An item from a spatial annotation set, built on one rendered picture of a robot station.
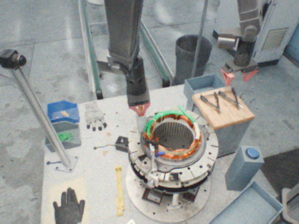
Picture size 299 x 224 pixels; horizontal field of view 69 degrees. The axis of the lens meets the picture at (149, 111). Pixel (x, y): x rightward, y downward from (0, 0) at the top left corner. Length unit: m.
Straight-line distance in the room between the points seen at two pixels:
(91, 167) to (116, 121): 0.31
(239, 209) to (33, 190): 1.68
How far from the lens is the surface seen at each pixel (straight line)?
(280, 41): 3.20
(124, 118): 1.27
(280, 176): 2.22
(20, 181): 2.20
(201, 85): 1.16
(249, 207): 0.81
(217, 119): 0.92
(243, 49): 0.85
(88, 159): 1.15
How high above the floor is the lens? 1.73
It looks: 47 degrees down
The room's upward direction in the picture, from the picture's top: straight up
